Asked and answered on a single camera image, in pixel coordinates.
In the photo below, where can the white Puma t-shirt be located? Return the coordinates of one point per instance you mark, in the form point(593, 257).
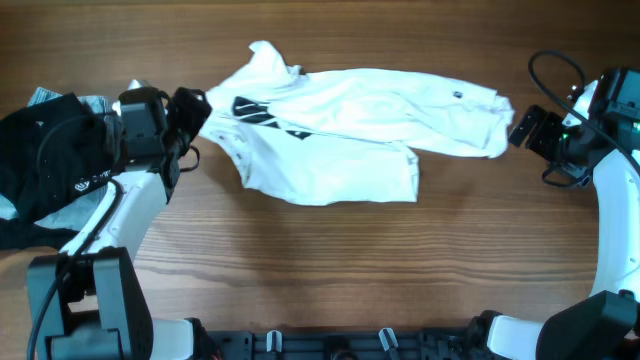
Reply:
point(315, 139)

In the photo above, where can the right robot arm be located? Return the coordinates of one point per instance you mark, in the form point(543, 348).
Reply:
point(598, 141)

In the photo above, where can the black Sydrogen polo shirt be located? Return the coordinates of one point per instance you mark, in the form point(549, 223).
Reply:
point(45, 155)

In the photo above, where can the light blue denim garment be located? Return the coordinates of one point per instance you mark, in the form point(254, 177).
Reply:
point(75, 215)

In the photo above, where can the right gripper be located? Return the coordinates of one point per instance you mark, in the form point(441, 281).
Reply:
point(547, 121)

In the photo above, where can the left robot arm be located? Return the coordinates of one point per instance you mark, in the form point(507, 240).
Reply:
point(86, 301)

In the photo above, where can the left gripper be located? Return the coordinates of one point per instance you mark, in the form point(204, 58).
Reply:
point(195, 111)

